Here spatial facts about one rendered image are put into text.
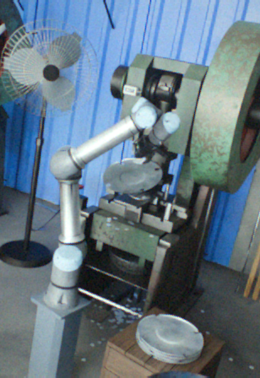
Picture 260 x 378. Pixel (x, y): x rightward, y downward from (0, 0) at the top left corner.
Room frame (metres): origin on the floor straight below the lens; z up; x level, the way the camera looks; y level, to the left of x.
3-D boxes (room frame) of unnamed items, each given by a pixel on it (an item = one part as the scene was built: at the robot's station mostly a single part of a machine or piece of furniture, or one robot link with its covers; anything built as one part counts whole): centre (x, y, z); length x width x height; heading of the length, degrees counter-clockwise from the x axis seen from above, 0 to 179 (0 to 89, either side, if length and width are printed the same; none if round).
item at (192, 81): (2.62, -0.17, 0.83); 0.79 x 0.43 x 1.34; 157
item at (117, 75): (2.60, 0.11, 1.31); 0.22 x 0.12 x 0.22; 157
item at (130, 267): (2.49, -0.11, 0.36); 0.34 x 0.34 x 0.10
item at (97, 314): (2.36, -0.06, 0.14); 0.59 x 0.10 x 0.05; 157
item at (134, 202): (2.33, -0.04, 0.72); 0.25 x 0.14 x 0.14; 157
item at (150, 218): (2.49, -0.11, 0.68); 0.45 x 0.30 x 0.06; 67
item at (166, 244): (2.51, -0.41, 0.45); 0.92 x 0.12 x 0.90; 157
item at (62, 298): (1.75, 0.20, 0.50); 0.15 x 0.15 x 0.10
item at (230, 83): (2.45, -0.46, 1.33); 1.03 x 0.28 x 0.82; 157
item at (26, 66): (3.28, 0.52, 0.80); 1.24 x 0.65 x 1.59; 157
